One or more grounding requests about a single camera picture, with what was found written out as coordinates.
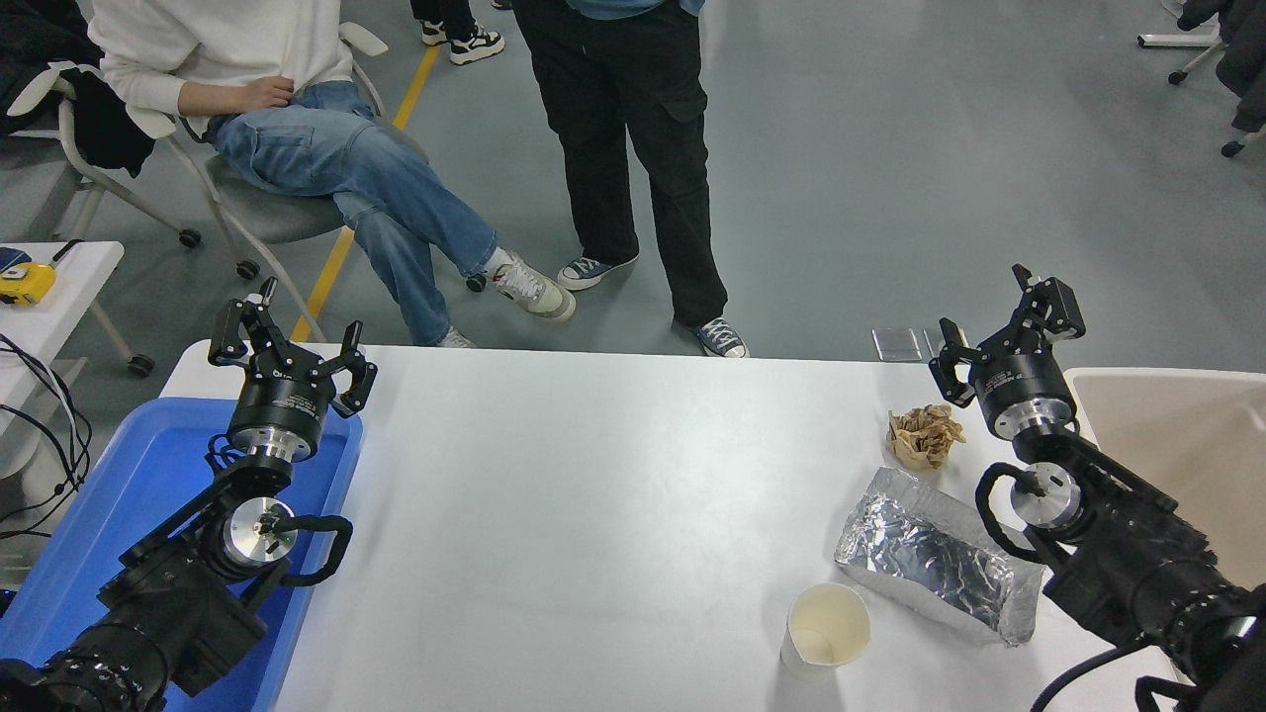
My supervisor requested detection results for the silver foil tray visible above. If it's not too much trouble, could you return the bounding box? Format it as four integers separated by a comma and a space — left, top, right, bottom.
834, 467, 1046, 647

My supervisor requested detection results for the large pale bin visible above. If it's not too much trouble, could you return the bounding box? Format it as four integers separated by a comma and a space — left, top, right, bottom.
1062, 367, 1266, 589

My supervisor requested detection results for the dark hanging garment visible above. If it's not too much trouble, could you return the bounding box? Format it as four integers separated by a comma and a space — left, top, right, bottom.
1177, 0, 1266, 134

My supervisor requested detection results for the person's right hand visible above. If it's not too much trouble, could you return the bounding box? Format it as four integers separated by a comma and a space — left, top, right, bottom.
233, 77, 296, 112

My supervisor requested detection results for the black cable bundle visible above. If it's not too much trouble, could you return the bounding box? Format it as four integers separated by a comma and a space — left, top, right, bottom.
0, 334, 93, 540

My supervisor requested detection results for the white side table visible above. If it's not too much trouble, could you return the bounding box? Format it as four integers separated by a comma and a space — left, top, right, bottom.
0, 240, 156, 397

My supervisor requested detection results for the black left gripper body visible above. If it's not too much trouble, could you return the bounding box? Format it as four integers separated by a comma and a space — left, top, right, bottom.
227, 368, 337, 452

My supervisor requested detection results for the grey seat wheeled chair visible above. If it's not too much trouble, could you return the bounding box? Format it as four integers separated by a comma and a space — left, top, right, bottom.
163, 22, 491, 343

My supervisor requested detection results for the person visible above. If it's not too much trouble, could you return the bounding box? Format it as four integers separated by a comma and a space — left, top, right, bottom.
511, 0, 750, 359
409, 0, 505, 66
87, 0, 578, 349

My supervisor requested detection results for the black jacket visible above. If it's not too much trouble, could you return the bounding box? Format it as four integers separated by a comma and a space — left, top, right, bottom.
0, 0, 159, 179

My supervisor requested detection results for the yellow tape measure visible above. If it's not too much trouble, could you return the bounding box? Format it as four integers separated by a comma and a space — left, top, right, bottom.
0, 239, 83, 307

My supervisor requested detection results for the white-legged office chair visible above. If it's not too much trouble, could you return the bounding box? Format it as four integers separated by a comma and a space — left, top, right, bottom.
1137, 30, 1227, 86

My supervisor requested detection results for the blue plastic tray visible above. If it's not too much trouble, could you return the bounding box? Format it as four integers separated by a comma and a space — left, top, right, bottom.
0, 397, 364, 712

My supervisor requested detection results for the crumpled tan paper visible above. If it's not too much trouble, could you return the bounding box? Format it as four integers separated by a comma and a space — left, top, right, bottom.
885, 403, 966, 472

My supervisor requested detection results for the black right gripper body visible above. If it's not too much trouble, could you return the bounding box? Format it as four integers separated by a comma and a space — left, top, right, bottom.
969, 341, 1075, 428

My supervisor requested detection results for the white paper cup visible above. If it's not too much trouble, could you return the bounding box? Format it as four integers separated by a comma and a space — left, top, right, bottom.
780, 582, 872, 679

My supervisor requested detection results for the white-armed wheeled chair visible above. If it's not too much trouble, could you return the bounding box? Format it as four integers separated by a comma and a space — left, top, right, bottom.
0, 61, 204, 250

